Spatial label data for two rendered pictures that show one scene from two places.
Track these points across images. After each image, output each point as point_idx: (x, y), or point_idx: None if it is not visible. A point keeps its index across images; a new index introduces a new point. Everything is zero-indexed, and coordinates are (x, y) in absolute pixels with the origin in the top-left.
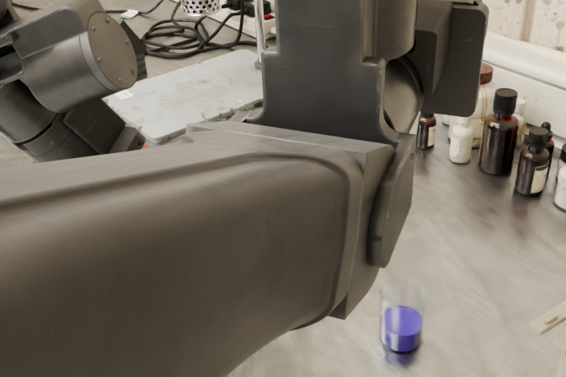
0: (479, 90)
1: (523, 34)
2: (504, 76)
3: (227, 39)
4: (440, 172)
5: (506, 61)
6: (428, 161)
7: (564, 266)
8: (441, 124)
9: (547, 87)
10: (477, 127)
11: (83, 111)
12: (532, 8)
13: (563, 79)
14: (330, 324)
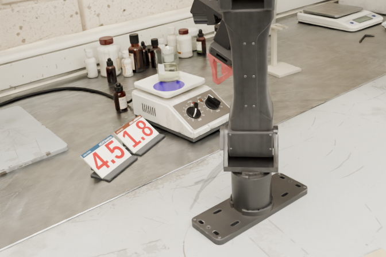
0: (114, 45)
1: (82, 27)
2: (96, 45)
3: None
4: (138, 78)
5: (95, 38)
6: (128, 81)
7: (205, 63)
8: (93, 78)
9: (115, 38)
10: (119, 62)
11: None
12: (82, 14)
13: (120, 30)
14: None
